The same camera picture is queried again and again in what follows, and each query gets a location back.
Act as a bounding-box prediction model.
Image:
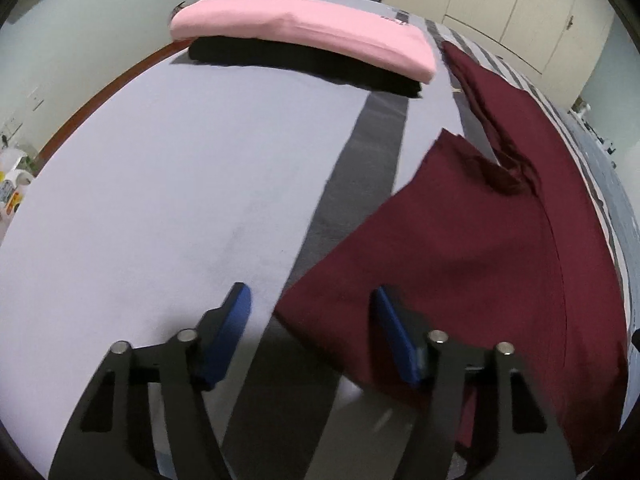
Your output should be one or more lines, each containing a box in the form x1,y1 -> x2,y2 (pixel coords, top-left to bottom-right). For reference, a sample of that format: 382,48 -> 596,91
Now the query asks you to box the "cream wardrobe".
382,0 -> 617,107

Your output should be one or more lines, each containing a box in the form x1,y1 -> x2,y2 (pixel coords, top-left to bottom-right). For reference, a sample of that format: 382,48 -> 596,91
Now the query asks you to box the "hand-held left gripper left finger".
47,282 -> 252,480

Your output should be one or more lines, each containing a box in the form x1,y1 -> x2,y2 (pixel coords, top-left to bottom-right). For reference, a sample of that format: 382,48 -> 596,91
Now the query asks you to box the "maroon shirt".
274,40 -> 630,476

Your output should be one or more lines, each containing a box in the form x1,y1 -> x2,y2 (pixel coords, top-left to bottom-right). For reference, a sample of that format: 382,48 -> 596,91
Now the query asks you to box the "white bottle with label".
0,170 -> 33,223

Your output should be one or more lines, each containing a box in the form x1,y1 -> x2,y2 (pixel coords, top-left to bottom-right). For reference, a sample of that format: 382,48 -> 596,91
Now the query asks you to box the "grey printed bed blanket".
0,0 -> 632,480

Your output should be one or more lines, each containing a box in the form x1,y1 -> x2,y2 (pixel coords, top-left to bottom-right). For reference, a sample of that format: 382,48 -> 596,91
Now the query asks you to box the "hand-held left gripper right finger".
369,285 -> 577,480

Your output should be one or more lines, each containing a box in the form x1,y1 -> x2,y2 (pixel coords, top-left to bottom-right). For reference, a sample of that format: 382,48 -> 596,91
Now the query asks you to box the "black folded cloth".
187,35 -> 425,100

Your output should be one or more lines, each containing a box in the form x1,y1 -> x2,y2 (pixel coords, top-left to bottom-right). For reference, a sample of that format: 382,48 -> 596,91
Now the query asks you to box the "pink folded cloth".
169,0 -> 438,85

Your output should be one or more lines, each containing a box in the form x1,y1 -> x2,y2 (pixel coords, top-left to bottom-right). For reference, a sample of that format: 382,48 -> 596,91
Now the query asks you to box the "brown wooden bed frame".
36,39 -> 192,163

